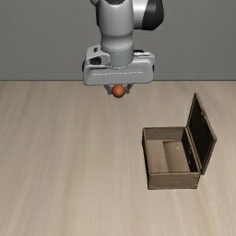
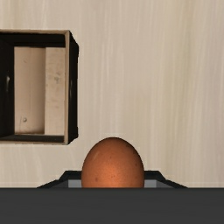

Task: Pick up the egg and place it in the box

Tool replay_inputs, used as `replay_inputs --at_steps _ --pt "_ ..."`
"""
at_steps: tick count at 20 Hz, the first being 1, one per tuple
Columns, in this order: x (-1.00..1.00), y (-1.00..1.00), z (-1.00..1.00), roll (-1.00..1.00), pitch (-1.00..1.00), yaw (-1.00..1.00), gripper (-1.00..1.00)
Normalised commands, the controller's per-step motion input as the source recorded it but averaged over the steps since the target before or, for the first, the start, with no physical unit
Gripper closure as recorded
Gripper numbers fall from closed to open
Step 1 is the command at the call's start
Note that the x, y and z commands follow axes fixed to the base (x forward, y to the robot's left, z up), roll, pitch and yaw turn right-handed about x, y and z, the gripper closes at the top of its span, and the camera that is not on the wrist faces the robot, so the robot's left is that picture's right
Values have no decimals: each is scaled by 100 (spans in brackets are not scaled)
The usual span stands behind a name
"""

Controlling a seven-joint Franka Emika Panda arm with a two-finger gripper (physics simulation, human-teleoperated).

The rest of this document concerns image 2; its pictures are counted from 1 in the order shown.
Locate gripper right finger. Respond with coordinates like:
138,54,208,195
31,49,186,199
143,170,188,189

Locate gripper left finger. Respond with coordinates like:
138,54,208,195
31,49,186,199
37,170,83,189

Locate brown egg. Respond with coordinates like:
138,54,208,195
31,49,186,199
80,136,146,189

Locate wooden box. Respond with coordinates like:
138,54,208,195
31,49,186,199
0,29,80,146

